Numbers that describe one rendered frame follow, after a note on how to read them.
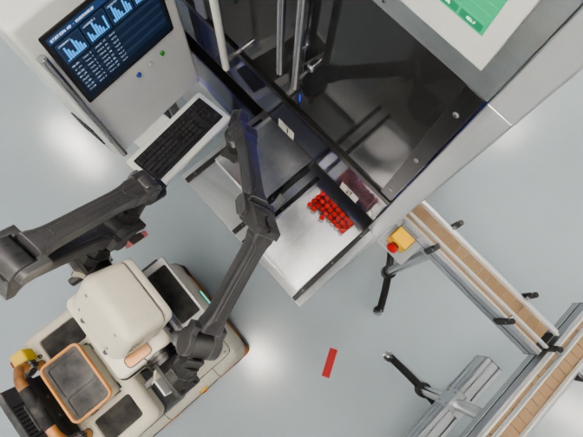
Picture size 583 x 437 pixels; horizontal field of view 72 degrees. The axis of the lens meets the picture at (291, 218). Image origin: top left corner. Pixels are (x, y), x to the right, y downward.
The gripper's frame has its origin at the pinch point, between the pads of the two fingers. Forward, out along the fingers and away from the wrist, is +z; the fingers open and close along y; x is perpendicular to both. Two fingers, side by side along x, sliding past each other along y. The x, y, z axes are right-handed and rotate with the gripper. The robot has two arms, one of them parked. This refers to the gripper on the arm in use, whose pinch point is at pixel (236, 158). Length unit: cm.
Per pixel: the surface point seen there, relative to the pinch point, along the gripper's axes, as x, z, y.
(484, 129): -61, -83, 2
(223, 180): 0.1, 4.4, -9.6
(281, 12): -12, -74, 9
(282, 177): -18.8, 3.8, 4.6
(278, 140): -8.3, 3.5, 17.4
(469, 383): -133, 38, -19
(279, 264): -37.2, 4.6, -25.6
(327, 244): -48.5, 4.1, -9.1
